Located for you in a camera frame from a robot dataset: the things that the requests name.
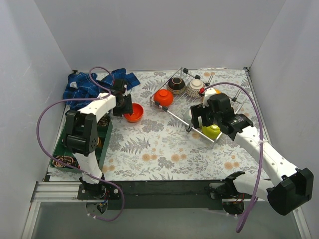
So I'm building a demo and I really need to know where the red-orange bowl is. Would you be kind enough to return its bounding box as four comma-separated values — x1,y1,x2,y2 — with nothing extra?
123,103,144,123
154,89,173,107

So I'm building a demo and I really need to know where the white patterned bowl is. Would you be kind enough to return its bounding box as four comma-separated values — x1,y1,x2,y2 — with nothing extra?
186,79,205,98

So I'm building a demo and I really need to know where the pale green celadon bowl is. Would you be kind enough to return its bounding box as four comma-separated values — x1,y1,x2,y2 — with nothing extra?
184,110,192,124

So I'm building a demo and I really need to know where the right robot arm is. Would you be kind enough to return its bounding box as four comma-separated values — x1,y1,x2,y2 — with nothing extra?
190,93,314,216

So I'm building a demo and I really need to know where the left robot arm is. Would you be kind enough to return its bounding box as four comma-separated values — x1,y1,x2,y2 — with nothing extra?
64,79,133,199

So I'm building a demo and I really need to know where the lime green bowl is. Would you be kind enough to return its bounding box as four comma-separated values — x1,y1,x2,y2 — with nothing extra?
202,124,221,140

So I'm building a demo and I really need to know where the black bowl with gold rim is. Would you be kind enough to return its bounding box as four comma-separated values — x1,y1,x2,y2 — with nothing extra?
166,77,186,95

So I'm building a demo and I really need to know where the blue plaid cloth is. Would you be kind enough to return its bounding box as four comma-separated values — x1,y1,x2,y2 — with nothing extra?
63,68,140,111

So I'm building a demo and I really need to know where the green compartment tray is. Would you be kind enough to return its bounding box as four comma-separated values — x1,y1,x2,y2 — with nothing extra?
49,115,113,173

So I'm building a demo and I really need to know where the metal wire dish rack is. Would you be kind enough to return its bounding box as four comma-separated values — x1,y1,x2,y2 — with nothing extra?
150,67,233,144

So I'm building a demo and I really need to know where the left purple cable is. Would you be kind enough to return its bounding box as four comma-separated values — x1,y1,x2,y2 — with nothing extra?
36,66,125,222

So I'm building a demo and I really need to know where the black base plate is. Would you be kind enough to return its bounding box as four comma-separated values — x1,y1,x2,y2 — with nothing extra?
77,179,247,212

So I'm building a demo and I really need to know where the aluminium frame rail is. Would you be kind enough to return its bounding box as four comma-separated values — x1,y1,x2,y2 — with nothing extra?
21,180,83,239

